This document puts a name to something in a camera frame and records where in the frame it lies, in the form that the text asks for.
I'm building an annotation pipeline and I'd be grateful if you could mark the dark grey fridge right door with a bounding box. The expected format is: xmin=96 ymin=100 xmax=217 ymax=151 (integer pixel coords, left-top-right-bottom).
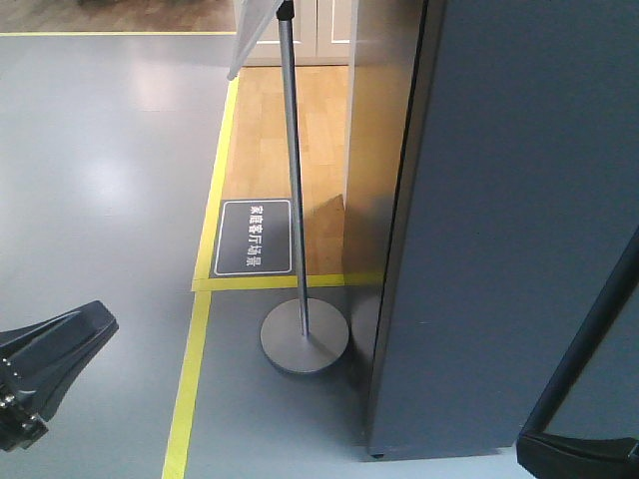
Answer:
xmin=515 ymin=238 xmax=638 ymax=478

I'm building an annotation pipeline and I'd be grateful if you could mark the grey sign stand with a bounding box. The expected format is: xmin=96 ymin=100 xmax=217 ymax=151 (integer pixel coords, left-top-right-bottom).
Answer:
xmin=227 ymin=1 xmax=349 ymax=375

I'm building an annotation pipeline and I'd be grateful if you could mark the dark floor label sign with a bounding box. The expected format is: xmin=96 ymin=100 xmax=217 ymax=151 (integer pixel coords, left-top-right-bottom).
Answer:
xmin=212 ymin=199 xmax=294 ymax=277

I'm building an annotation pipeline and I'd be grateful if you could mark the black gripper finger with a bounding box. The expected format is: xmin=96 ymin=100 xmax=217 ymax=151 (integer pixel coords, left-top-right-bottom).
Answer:
xmin=1 ymin=300 xmax=119 ymax=421

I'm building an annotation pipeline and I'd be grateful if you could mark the white cabinet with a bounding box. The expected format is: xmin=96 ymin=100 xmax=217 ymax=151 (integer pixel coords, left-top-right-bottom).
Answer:
xmin=246 ymin=0 xmax=357 ymax=66

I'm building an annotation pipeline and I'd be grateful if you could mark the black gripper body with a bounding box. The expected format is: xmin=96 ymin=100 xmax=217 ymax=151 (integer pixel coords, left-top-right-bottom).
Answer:
xmin=1 ymin=357 xmax=49 ymax=452

